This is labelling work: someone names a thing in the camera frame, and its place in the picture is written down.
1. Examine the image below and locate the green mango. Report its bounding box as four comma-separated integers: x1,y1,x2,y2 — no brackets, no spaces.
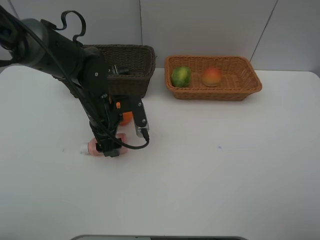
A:
171,66,192,88

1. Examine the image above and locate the dark brown wicker basket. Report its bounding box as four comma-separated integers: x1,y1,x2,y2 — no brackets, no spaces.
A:
51,44,157,100

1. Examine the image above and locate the orange wicker basket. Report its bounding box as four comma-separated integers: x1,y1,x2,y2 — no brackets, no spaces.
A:
164,55,263,101

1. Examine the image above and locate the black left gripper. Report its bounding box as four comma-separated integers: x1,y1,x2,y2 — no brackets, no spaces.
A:
79,93,125,158

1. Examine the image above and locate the dark green pump bottle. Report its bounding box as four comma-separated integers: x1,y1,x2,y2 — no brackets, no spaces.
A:
108,64,130,76

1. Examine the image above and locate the red yellow peach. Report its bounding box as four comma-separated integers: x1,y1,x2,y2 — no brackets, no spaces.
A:
201,67,223,87

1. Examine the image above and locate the pink bottle white cap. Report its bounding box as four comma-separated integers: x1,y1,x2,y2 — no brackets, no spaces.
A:
80,133,128,157

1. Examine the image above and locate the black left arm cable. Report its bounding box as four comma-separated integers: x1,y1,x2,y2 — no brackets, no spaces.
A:
0,4,151,151

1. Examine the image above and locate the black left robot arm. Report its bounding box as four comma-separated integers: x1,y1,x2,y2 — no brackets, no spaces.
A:
0,7,122,157

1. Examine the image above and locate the orange mandarin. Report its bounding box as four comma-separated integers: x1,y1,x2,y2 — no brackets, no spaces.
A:
119,111,133,126

